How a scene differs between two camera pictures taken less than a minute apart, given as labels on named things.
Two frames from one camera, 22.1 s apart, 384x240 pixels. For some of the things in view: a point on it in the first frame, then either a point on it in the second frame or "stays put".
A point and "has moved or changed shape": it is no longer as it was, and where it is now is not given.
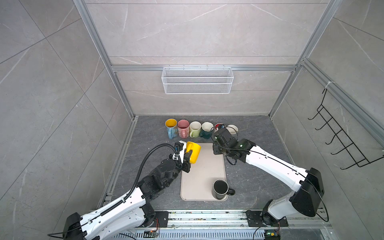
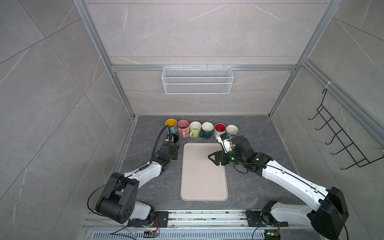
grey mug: x=231 y=130 stays put
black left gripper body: x=185 y=167 to x=175 y=155
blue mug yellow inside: x=171 y=125 stays put
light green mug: x=195 y=127 stays put
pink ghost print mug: x=183 y=128 stays put
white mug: x=218 y=126 has moved or changed shape
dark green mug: x=205 y=131 stays put
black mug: x=221 y=189 to x=175 y=138
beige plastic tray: x=196 y=185 stays put
